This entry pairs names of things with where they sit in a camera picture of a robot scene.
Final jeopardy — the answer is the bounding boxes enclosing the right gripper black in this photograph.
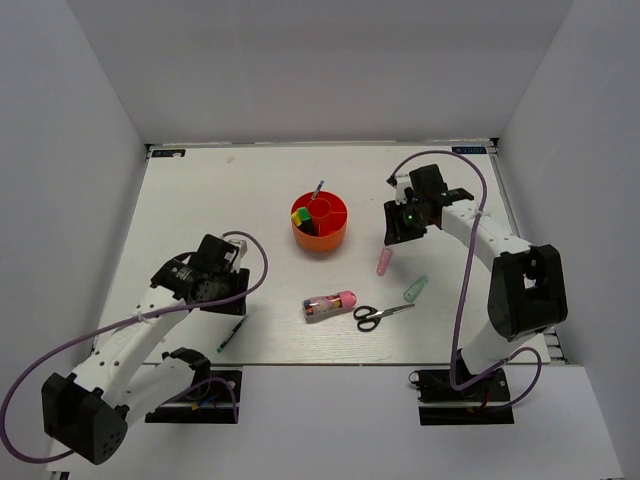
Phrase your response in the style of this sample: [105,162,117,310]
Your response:
[384,197,432,246]

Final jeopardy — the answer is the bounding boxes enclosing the pink correction tape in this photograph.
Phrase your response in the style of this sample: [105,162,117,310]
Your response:
[376,246,393,276]

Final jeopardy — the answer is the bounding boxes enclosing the green pen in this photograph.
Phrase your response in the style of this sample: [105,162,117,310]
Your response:
[216,315,248,354]

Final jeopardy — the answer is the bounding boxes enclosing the green correction tape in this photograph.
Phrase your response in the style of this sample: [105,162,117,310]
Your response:
[403,275,428,303]

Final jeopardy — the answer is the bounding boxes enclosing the green black highlighter marker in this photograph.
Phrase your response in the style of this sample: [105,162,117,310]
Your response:
[291,207,316,236]

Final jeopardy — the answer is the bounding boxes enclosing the blue pen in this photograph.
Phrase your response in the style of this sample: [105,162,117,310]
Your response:
[311,180,325,201]

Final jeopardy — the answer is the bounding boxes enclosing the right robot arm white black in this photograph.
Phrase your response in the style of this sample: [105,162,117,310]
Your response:
[384,165,568,399]

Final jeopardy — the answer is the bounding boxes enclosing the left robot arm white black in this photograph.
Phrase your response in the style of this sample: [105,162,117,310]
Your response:
[42,234,250,465]

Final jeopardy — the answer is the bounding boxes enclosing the orange round organizer container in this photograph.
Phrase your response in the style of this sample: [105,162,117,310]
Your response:
[290,190,348,253]

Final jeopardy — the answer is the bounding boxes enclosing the pink capped eraser bottle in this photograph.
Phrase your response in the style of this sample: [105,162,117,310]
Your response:
[302,290,357,324]

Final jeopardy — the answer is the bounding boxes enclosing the right blue label sticker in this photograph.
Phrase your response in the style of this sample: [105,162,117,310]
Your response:
[451,145,487,155]

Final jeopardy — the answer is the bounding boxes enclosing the blue label sticker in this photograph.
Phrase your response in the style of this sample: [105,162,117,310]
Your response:
[451,145,487,155]
[151,149,186,158]

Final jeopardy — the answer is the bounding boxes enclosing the left blue label sticker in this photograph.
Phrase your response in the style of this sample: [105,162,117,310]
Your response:
[151,149,186,158]

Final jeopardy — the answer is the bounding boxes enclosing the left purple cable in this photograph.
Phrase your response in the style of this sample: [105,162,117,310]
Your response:
[0,230,270,462]

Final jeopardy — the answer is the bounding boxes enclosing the purple cable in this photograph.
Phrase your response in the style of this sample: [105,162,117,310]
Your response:
[0,230,270,462]
[392,149,543,412]

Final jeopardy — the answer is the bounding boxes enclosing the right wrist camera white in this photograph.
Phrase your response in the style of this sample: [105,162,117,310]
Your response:
[386,174,413,205]

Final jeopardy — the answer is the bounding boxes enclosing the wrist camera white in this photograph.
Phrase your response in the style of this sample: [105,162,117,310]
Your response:
[386,174,413,205]
[227,238,248,273]

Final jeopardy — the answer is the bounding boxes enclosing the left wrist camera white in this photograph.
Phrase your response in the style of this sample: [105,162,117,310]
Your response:
[227,238,248,273]

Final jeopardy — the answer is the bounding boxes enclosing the black handled scissors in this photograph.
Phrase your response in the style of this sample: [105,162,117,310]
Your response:
[353,303,415,333]

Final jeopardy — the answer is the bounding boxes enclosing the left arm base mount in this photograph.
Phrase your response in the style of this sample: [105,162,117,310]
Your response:
[144,370,243,425]

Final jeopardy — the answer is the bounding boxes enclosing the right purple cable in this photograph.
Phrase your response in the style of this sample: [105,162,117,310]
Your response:
[392,149,543,412]

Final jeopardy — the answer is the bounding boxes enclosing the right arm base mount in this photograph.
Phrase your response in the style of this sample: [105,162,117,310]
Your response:
[408,369,515,426]

